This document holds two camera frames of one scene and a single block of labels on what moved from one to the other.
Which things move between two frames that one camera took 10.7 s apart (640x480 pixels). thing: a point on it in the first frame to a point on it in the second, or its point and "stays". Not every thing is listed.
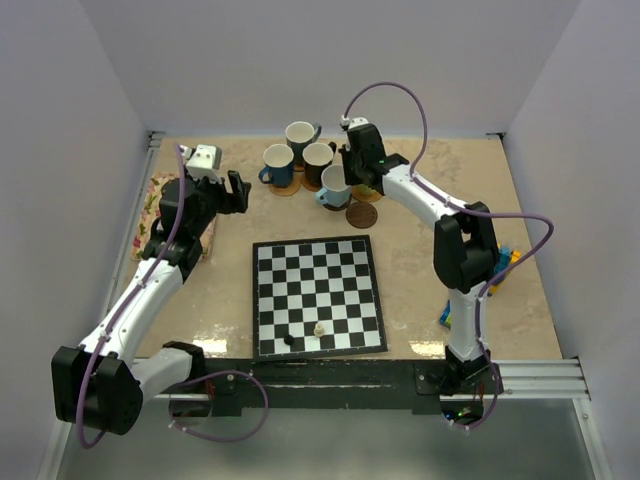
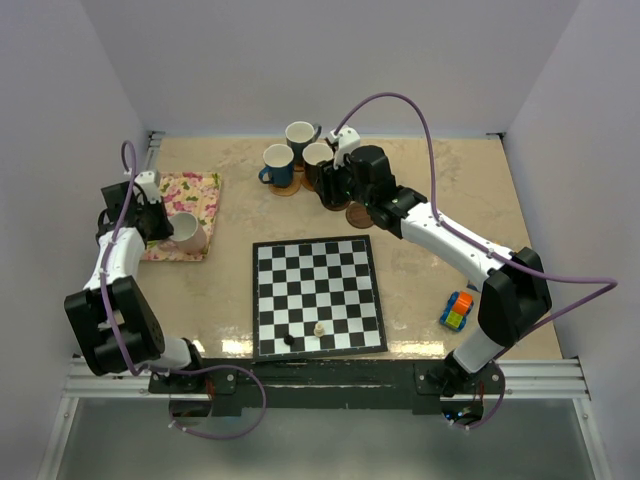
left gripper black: (231, 202) to (165, 229)
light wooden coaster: (309, 185) stays
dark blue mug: (278, 165) stays
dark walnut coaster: (338, 208) stays
